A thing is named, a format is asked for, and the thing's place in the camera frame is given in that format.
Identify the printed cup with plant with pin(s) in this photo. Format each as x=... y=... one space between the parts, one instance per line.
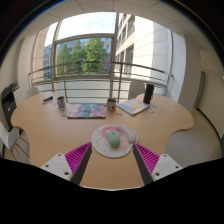
x=111 y=105

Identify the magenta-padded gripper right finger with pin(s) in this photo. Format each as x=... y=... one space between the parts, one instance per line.
x=150 y=160

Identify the teal sticker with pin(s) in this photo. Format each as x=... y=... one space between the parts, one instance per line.
x=63 y=115

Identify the light blue illustrated book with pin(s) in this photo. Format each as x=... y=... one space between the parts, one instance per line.
x=133 y=106

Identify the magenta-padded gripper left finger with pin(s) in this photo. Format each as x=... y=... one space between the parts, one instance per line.
x=77 y=160

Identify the black cylindrical speaker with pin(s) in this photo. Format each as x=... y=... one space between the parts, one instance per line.
x=148 y=94

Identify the white chair with wooden legs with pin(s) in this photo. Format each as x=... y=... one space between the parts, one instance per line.
x=8 y=137

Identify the printed white red can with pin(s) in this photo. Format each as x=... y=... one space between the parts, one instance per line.
x=61 y=103

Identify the round white pink mouse pad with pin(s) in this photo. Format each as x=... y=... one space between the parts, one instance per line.
x=100 y=143

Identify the dark blue stapler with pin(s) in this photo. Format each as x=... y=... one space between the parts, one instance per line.
x=47 y=99

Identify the mint green computer mouse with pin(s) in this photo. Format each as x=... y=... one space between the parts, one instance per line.
x=114 y=139

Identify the red and dark magazine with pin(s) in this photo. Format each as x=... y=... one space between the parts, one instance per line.
x=86 y=111

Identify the metal balcony railing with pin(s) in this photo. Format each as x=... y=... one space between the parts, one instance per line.
x=90 y=77

